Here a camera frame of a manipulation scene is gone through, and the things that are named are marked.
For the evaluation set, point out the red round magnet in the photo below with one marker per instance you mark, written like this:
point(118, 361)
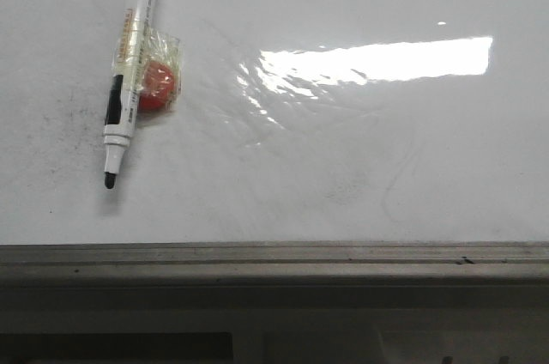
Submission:
point(161, 77)

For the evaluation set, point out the white black whiteboard marker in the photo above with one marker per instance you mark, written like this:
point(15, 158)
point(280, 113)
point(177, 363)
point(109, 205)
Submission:
point(128, 66)

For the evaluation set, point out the white whiteboard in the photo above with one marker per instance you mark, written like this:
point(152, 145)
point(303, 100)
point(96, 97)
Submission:
point(376, 120)

